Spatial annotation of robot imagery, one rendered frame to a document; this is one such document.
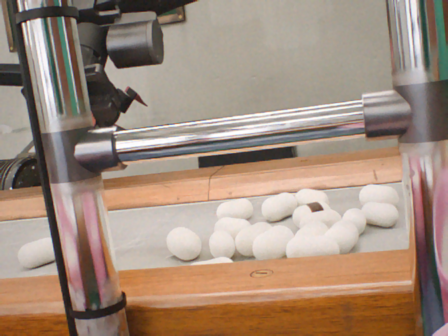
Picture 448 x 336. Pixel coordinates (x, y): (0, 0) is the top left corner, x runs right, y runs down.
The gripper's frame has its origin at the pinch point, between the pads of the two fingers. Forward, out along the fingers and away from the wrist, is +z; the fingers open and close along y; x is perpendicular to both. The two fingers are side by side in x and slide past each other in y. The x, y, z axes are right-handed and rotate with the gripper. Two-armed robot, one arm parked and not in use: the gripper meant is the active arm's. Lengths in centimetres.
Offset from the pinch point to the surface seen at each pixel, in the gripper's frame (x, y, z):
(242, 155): 142, -13, -132
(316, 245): -9.3, 28.7, 23.1
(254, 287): -15.8, 26.2, 29.6
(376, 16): 102, 52, -162
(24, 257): -6.3, 5.8, 19.7
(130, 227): 2.5, 9.9, 10.9
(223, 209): -0.3, 20.1, 12.2
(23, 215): 8.0, -7.4, 3.0
